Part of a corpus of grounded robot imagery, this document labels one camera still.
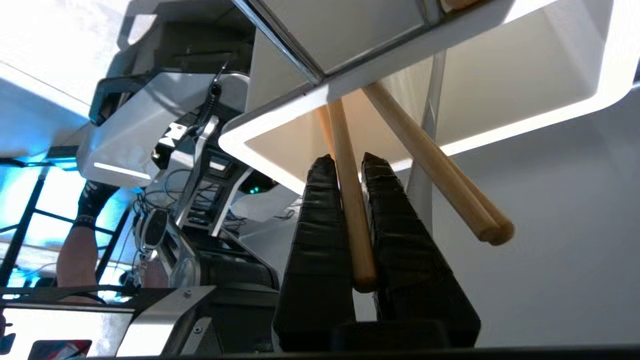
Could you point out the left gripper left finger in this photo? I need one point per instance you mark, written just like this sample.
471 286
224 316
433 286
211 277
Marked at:
312 260

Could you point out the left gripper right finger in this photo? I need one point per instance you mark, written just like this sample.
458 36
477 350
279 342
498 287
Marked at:
410 270

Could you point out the wooden chopstick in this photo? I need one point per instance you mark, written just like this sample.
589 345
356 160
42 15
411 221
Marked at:
326 132
352 210
430 160
502 227

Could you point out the white utensil holder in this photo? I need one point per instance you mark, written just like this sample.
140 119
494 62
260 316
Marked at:
505 85

